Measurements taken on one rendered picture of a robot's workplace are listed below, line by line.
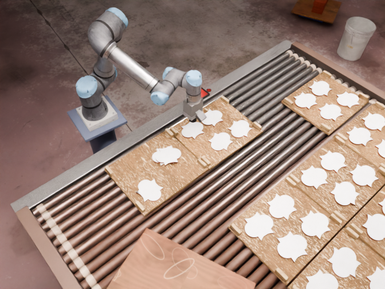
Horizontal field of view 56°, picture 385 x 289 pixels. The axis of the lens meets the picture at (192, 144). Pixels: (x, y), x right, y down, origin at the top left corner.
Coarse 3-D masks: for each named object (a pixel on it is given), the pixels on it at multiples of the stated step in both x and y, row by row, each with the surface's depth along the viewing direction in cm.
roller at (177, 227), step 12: (300, 132) 206; (276, 144) 200; (288, 144) 202; (264, 156) 194; (252, 168) 189; (240, 180) 185; (216, 192) 179; (228, 192) 182; (204, 204) 175; (192, 216) 171; (168, 228) 167; (180, 228) 168; (108, 276) 152; (96, 288) 149
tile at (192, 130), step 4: (188, 124) 203; (192, 124) 203; (196, 124) 203; (200, 124) 204; (184, 128) 201; (188, 128) 202; (192, 128) 202; (196, 128) 202; (200, 128) 202; (184, 132) 200; (188, 132) 200; (192, 132) 200; (196, 132) 200; (200, 132) 200; (184, 136) 198; (188, 136) 198; (192, 136) 198; (196, 136) 199
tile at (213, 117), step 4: (208, 112) 210; (212, 112) 210; (216, 112) 210; (220, 112) 210; (208, 116) 208; (212, 116) 208; (216, 116) 208; (220, 116) 208; (204, 120) 206; (208, 120) 206; (212, 120) 206; (216, 120) 206; (220, 120) 206; (204, 124) 205; (208, 124) 204; (212, 124) 204
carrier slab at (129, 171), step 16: (144, 144) 195; (160, 144) 195; (176, 144) 195; (128, 160) 188; (144, 160) 188; (192, 160) 189; (112, 176) 182; (128, 176) 182; (144, 176) 182; (160, 176) 182; (176, 176) 183; (192, 176) 183; (128, 192) 176; (176, 192) 177; (144, 208) 171
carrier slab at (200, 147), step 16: (224, 112) 211; (240, 112) 211; (176, 128) 203; (208, 128) 203; (224, 128) 203; (256, 128) 204; (192, 144) 196; (208, 144) 196; (240, 144) 196; (208, 160) 189
